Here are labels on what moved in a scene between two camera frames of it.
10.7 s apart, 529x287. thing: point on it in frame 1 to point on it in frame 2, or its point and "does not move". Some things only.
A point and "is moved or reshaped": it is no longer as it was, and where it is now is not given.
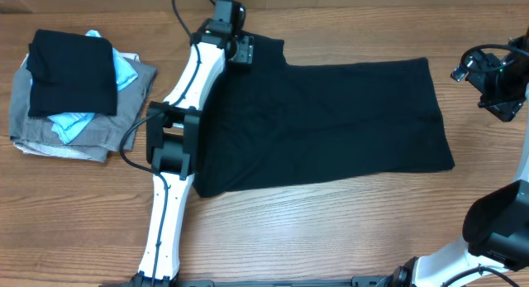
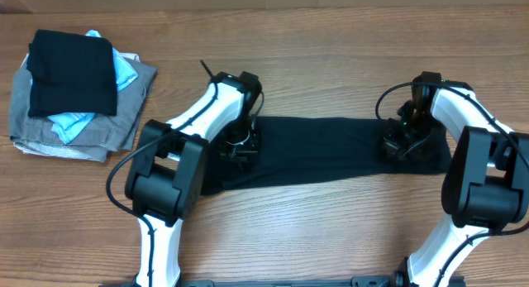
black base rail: x=360 y=281 does not move
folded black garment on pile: x=70 y=74 does not move
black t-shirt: x=269 y=125 is moved or reshaped
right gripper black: x=505 y=107 to x=392 y=147
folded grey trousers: x=103 y=135 does not move
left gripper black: x=243 y=51 to x=240 y=155
